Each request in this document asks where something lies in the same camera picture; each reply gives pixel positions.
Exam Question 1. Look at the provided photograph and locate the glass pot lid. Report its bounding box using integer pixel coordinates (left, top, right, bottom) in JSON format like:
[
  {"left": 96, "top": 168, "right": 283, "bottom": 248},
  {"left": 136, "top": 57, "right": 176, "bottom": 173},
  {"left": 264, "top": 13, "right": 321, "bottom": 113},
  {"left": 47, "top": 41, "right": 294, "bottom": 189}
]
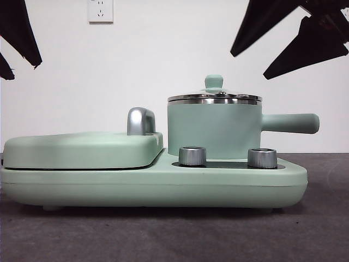
[{"left": 167, "top": 75, "right": 263, "bottom": 101}]

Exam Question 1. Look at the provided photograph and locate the green griddle cover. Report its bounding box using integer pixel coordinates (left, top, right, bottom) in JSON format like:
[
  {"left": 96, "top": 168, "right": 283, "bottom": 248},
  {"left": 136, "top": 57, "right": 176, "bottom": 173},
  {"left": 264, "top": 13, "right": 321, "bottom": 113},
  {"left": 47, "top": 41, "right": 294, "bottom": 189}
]
[{"left": 3, "top": 132, "right": 165, "bottom": 169}]

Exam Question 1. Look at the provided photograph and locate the silver control knob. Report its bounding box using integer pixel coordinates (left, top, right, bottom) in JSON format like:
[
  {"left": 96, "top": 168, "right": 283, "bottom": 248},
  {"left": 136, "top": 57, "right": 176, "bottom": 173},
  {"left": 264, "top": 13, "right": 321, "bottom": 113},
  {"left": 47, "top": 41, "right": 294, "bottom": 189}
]
[
  {"left": 247, "top": 148, "right": 276, "bottom": 168},
  {"left": 178, "top": 146, "right": 207, "bottom": 166}
]

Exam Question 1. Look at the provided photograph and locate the green breakfast machine base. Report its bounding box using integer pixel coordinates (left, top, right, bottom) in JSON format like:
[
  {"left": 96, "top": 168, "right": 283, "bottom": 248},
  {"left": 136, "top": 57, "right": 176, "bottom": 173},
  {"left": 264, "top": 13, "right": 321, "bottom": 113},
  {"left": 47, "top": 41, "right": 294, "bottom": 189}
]
[{"left": 0, "top": 147, "right": 309, "bottom": 212}]

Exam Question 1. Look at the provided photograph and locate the white wall socket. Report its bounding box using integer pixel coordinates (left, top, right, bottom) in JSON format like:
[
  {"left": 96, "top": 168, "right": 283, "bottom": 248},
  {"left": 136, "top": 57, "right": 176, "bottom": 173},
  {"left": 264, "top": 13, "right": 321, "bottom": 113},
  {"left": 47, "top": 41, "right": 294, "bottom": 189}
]
[{"left": 88, "top": 0, "right": 114, "bottom": 25}]

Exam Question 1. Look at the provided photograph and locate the green steamer pot with handle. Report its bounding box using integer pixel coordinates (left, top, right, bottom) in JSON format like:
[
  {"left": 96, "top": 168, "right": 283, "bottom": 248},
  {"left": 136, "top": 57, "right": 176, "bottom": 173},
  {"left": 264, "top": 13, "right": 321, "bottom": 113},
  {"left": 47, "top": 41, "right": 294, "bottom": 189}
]
[{"left": 166, "top": 98, "right": 320, "bottom": 160}]

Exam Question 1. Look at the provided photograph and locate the silver cover handle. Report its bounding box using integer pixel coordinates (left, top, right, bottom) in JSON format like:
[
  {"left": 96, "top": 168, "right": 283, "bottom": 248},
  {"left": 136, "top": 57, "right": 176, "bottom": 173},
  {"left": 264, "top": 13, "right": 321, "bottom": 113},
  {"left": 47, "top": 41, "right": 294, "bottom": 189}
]
[{"left": 127, "top": 107, "right": 157, "bottom": 136}]

